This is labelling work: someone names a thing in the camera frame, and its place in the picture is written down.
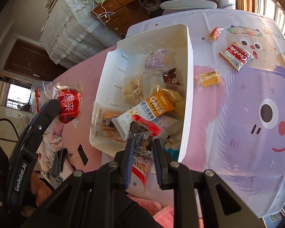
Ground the red clear snack bag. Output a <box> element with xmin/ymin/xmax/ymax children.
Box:
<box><xmin>127</xmin><ymin>115</ymin><xmax>162</xmax><ymax>193</ymax></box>

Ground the orange biscuit snack pack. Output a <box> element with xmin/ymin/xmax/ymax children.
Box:
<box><xmin>93</xmin><ymin>108</ymin><xmax>124</xmax><ymax>143</ymax></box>

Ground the orange white oat bar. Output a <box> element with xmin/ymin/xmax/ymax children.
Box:
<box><xmin>112</xmin><ymin>91</ymin><xmax>175</xmax><ymax>141</ymax></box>

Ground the red chinese label packet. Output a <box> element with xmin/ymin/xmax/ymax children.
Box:
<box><xmin>31</xmin><ymin>81</ymin><xmax>83</xmax><ymax>128</ymax></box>

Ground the clear bag flaky pastry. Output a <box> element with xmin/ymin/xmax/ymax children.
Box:
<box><xmin>122</xmin><ymin>74</ymin><xmax>143</xmax><ymax>107</ymax></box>

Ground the dark red snack bar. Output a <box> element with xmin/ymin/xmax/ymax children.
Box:
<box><xmin>163</xmin><ymin>68</ymin><xmax>181</xmax><ymax>86</ymax></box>

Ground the small yellow cake packet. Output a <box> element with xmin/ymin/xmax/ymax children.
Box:
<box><xmin>194</xmin><ymin>70</ymin><xmax>222</xmax><ymax>91</ymax></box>

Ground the red white Cookie packet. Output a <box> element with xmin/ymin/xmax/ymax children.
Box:
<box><xmin>219</xmin><ymin>41</ymin><xmax>253</xmax><ymax>73</ymax></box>

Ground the white printed snack bag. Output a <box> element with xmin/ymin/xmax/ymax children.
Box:
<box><xmin>152</xmin><ymin>115</ymin><xmax>183</xmax><ymax>140</ymax></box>

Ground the blueberry bread package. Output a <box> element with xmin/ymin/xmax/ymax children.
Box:
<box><xmin>144</xmin><ymin>48</ymin><xmax>169</xmax><ymax>70</ymax></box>

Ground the person's left hand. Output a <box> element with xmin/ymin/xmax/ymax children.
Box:
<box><xmin>21</xmin><ymin>171</ymin><xmax>52</xmax><ymax>217</ymax></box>

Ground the white plastic storage bin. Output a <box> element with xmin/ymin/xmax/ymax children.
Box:
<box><xmin>89</xmin><ymin>23</ymin><xmax>195</xmax><ymax>169</ymax></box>

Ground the pink bed blanket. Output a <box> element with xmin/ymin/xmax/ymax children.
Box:
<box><xmin>54</xmin><ymin>45</ymin><xmax>117</xmax><ymax>172</ymax></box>

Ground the cartoon purple tablecloth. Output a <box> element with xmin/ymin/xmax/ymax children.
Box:
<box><xmin>127</xmin><ymin>9</ymin><xmax>285</xmax><ymax>217</ymax></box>

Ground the white lace covered furniture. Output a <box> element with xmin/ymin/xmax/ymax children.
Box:
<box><xmin>39</xmin><ymin>0</ymin><xmax>121</xmax><ymax>69</ymax></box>

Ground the small red orange candy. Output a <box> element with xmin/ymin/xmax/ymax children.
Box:
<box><xmin>208</xmin><ymin>26</ymin><xmax>224</xmax><ymax>41</ymax></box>

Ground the grey mesh office chair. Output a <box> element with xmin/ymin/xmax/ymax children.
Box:
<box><xmin>160</xmin><ymin>0</ymin><xmax>236</xmax><ymax>14</ymax></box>

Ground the black power cable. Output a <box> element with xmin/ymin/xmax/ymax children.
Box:
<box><xmin>0</xmin><ymin>118</ymin><xmax>21</xmax><ymax>143</ymax></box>

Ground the white charger cable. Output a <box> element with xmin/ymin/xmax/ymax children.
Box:
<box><xmin>92</xmin><ymin>0</ymin><xmax>117</xmax><ymax>24</ymax></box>

